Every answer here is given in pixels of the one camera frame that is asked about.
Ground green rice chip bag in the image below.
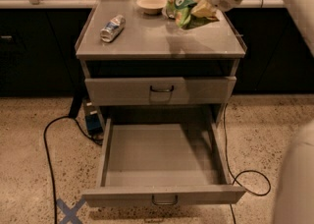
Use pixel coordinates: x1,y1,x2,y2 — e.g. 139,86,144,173
165,0,220,30

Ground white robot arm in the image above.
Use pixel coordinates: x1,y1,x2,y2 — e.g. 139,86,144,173
194,0,314,224

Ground grey drawer cabinet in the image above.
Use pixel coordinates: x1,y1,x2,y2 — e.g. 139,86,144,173
74,0,247,208

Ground closed upper grey drawer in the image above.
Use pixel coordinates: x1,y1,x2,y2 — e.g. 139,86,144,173
85,77,236,106

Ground open middle grey drawer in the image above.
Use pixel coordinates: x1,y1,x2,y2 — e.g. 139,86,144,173
82,118,245,207

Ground beige ceramic bowl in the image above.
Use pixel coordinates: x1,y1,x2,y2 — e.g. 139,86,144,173
136,0,167,15

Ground blue silver soda can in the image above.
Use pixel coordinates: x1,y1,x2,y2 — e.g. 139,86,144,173
100,15,126,43

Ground blue power box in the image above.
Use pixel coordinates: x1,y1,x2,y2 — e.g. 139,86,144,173
82,99,102,136

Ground dark counter cabinets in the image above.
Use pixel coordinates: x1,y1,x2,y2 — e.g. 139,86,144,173
0,9,90,97

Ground blue tape cross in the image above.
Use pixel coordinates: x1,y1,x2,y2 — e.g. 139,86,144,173
57,198,85,224

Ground black right floor cable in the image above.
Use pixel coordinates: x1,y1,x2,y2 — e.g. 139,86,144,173
223,103,272,224

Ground black floor cable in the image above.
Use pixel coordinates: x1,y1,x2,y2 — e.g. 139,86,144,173
223,103,272,224
42,115,104,224

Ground black left floor cable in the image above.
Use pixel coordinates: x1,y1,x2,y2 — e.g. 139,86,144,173
42,115,104,224

